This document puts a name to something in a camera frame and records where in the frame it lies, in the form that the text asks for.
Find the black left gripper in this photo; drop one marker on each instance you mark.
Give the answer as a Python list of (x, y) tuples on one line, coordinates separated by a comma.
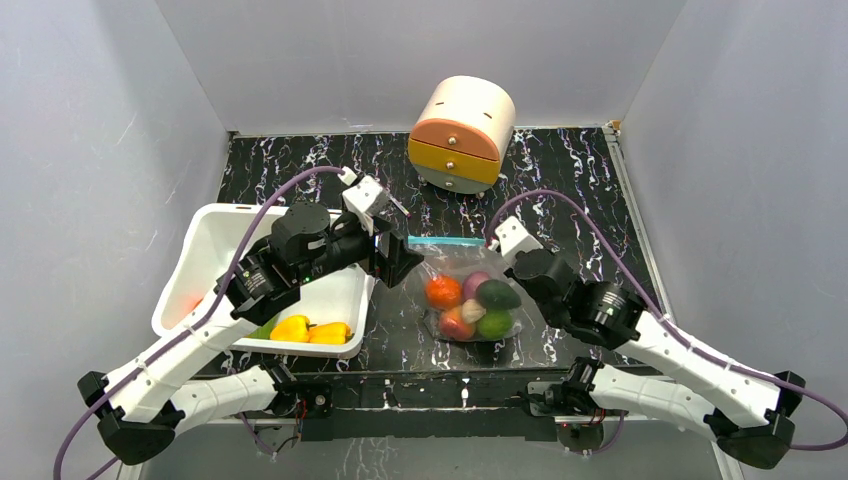
[(399, 260)]

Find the orange pumpkin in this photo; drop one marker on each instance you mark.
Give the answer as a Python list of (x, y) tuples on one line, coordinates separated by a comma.
[(443, 292)]

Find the red onion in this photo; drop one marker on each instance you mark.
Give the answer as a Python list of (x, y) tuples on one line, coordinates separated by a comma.
[(472, 282)]

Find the clear zip top bag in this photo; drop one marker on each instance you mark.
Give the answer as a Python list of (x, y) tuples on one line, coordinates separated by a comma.
[(458, 257)]

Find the beige garlic bulb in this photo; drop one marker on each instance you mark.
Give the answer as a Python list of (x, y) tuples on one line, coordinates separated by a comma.
[(472, 311)]

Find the dark green avocado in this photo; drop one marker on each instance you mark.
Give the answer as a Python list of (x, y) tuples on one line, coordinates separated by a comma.
[(494, 294)]

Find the green cabbage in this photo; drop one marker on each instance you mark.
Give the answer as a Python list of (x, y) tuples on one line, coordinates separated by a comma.
[(494, 325)]

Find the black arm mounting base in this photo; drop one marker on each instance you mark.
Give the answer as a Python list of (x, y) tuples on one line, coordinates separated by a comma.
[(448, 404)]

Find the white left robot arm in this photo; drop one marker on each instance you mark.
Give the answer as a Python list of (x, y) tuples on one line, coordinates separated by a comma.
[(142, 407)]

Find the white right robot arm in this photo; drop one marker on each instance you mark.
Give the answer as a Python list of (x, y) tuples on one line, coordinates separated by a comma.
[(748, 417)]

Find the pink marker pen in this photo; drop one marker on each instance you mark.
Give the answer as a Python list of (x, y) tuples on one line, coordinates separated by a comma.
[(400, 207)]

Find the yellow orange bell pepper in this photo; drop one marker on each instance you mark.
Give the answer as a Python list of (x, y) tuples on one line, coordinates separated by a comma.
[(336, 333)]

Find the round pastel drawer cabinet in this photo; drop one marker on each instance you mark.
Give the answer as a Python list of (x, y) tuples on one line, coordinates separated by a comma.
[(459, 141)]

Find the green leafy vegetable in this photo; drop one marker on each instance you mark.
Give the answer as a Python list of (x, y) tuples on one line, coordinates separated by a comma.
[(264, 332)]

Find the white plastic bin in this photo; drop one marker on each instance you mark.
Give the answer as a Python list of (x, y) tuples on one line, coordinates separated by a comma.
[(298, 260)]

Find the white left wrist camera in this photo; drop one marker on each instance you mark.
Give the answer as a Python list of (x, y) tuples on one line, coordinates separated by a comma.
[(364, 196)]

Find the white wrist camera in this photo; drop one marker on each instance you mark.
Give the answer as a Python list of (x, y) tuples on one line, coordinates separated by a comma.
[(512, 238), (364, 196)]

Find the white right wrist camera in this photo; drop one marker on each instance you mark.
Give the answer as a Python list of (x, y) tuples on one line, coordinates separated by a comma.
[(512, 238)]

